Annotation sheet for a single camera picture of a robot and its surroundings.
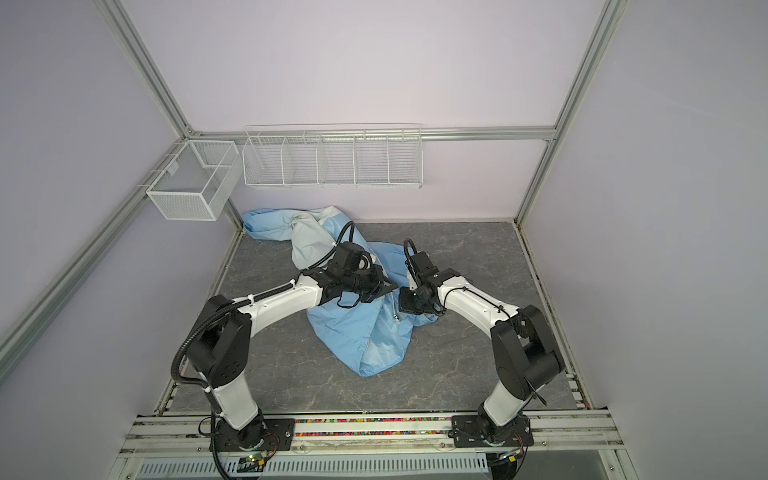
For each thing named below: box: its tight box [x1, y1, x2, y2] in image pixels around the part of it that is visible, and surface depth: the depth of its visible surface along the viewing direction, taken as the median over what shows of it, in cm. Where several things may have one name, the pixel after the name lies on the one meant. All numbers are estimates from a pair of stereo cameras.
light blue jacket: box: [243, 206, 438, 377], surface depth 87 cm
